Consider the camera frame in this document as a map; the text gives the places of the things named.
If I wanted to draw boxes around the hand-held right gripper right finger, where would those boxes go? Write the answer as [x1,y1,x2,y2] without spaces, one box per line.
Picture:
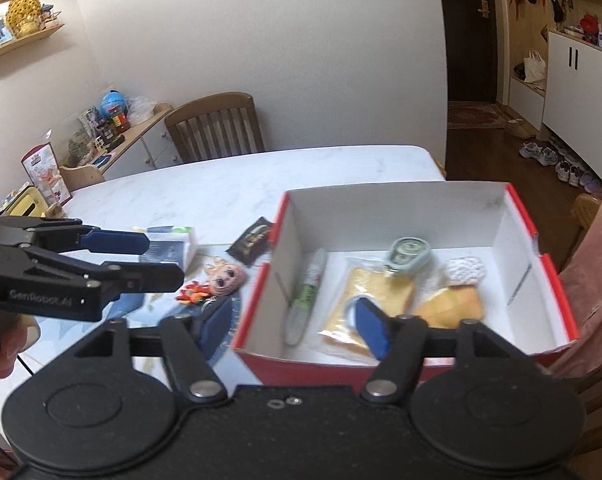
[353,297,514,404]

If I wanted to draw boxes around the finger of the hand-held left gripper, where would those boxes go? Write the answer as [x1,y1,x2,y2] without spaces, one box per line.
[0,218,152,255]
[20,244,185,301]

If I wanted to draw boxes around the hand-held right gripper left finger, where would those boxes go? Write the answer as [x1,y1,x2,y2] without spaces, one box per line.
[74,297,235,404]

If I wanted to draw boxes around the white and green marker pen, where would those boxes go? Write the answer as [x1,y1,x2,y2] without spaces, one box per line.
[283,248,328,346]

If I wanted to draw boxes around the green correction tape dispenser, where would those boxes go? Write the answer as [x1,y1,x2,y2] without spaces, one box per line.
[383,236,432,279]

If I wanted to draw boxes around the bread-shaped squishy toy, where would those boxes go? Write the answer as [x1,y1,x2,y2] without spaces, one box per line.
[413,284,484,332]

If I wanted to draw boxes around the cotton swab packet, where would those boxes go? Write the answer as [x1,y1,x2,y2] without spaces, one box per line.
[443,255,484,287]

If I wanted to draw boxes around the red and white cardboard box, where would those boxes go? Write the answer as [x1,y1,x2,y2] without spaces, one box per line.
[230,183,580,392]

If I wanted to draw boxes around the person's left hand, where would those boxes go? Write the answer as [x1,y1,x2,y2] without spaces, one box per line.
[0,312,41,381]

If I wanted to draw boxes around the blue patterned table mat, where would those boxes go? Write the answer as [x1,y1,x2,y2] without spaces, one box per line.
[21,229,283,387]

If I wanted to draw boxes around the yellow bread packet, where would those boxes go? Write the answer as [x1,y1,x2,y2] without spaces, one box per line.
[316,264,417,362]

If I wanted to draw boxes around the red and orange charm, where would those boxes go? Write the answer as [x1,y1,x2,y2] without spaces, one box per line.
[177,282,213,307]

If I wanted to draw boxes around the white and dark tissue packet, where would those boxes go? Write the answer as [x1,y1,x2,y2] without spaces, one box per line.
[140,225,200,266]

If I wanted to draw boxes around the small wooden child chair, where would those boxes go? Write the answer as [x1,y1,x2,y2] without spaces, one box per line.
[58,162,106,192]

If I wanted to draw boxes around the yellow tissue box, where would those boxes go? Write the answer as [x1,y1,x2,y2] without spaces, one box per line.
[0,184,47,219]

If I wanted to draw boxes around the black snack packet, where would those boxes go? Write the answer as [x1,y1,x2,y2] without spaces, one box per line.
[225,216,275,266]

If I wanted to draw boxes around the white sideboard cabinet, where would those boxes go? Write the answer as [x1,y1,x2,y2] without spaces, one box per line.
[100,104,185,182]

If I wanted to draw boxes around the small green plant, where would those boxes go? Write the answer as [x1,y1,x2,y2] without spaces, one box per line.
[68,129,90,166]

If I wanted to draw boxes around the clear plastic bag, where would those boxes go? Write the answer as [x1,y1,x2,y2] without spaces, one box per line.
[128,95,157,125]

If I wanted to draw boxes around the blue globe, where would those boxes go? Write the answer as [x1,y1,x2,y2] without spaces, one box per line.
[100,89,128,120]

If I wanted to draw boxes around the brown wooden chair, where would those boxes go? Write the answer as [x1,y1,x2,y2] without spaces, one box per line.
[163,92,266,165]

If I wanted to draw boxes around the pink cloth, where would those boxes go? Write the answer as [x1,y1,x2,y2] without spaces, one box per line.
[550,194,602,377]

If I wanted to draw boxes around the patterned doormat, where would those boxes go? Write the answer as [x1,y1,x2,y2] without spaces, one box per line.
[447,101,508,131]

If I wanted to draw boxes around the light wooden chair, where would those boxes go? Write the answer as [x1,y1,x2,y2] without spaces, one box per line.
[561,194,602,272]

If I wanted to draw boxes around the beige slippers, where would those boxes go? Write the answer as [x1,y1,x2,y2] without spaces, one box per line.
[504,118,538,140]

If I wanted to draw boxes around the row of shoes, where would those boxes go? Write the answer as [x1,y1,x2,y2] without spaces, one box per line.
[519,140,602,196]

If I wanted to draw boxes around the golden ornament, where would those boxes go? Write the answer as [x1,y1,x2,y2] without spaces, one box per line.
[4,0,40,37]

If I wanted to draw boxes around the white shoe cabinet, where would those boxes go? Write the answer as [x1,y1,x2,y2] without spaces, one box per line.
[540,29,602,192]

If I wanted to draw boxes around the white tote bag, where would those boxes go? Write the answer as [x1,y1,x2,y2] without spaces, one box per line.
[523,49,548,84]

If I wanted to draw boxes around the dark wooden door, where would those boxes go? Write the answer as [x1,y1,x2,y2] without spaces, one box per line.
[440,0,498,104]

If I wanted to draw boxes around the doll face keychain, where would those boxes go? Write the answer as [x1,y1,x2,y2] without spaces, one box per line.
[205,257,250,302]

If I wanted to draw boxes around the wooden wall shelf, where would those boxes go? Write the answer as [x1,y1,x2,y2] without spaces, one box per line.
[0,22,66,66]

